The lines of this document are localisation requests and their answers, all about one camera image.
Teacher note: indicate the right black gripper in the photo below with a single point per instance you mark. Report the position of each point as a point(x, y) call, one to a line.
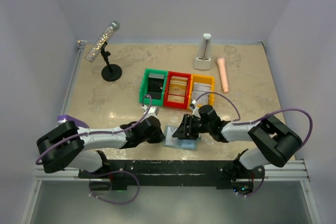
point(184, 131)

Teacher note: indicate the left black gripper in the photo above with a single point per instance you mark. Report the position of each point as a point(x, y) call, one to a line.
point(159, 138)

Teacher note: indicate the teal leather card holder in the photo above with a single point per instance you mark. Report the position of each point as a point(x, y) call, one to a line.
point(185, 144)

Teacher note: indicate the white VIP credit card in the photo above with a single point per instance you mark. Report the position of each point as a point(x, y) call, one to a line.
point(170, 141)

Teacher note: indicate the gold credit card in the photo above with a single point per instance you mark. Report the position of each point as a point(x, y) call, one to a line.
point(175, 98)

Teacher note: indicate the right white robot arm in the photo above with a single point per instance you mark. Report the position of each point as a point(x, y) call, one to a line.
point(275, 142)

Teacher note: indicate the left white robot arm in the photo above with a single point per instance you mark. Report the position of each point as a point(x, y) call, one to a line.
point(69, 145)

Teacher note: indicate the white cards stack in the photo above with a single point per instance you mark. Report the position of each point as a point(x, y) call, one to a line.
point(198, 89)

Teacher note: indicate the gold cards stack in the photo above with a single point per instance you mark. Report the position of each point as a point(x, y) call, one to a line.
point(177, 85)

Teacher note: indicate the black cards stack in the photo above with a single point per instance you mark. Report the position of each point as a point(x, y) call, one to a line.
point(155, 85)

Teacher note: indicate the green plastic bin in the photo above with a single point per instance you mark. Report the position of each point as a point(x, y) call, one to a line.
point(144, 84)

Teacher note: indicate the yellow plastic bin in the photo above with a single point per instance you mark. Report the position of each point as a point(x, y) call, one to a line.
point(201, 79)

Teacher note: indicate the red plastic bin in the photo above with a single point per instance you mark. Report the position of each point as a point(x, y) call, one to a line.
point(181, 106)

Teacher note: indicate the black microphone stand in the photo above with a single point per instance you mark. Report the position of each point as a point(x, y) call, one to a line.
point(111, 72)

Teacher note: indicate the purple block fixture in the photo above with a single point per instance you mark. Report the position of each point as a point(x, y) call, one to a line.
point(64, 118)

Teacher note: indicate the white metronome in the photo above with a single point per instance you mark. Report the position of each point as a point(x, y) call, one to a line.
point(203, 58)

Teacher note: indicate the pink flashlight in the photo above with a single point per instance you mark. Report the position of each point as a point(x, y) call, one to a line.
point(223, 74)

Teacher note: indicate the glitter silver microphone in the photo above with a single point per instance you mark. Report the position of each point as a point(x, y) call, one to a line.
point(102, 40)

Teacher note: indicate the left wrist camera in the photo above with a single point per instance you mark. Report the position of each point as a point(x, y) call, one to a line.
point(150, 111)

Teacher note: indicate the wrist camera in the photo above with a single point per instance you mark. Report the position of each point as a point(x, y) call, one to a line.
point(150, 111)
point(194, 108)

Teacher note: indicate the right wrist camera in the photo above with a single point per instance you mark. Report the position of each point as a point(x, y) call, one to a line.
point(194, 108)

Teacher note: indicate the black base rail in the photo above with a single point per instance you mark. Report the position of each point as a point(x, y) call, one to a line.
point(120, 174)

